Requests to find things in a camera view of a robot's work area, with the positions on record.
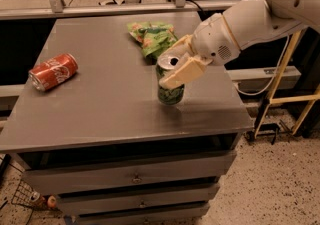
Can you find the bottom grey drawer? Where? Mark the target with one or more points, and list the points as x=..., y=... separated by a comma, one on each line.
x=147, y=215

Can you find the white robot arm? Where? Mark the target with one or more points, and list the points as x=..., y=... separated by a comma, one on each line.
x=258, y=21

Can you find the middle grey drawer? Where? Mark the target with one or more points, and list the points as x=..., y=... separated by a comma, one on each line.
x=138, y=199

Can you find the green soda can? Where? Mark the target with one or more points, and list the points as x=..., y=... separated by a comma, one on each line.
x=168, y=93

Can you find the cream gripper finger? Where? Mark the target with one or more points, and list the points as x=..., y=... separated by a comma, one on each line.
x=171, y=56
x=188, y=69

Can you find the orange fruit on floor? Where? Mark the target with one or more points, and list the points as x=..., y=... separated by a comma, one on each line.
x=51, y=202

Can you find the can in wire basket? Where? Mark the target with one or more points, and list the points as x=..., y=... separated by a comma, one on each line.
x=36, y=199

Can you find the grey drawer cabinet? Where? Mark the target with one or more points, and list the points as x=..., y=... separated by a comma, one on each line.
x=110, y=112

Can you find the green chip bag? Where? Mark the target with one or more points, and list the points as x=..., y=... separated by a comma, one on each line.
x=154, y=37

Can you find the black wire basket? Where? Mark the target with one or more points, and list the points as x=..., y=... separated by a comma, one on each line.
x=22, y=195

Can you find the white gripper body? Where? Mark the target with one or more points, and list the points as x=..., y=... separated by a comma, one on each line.
x=213, y=39

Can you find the top grey drawer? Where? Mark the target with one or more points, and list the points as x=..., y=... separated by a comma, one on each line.
x=130, y=172

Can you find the grey drawer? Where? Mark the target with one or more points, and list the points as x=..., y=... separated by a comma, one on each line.
x=147, y=215
x=138, y=199
x=130, y=172

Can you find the red coke can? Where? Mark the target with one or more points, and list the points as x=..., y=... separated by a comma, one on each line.
x=53, y=72

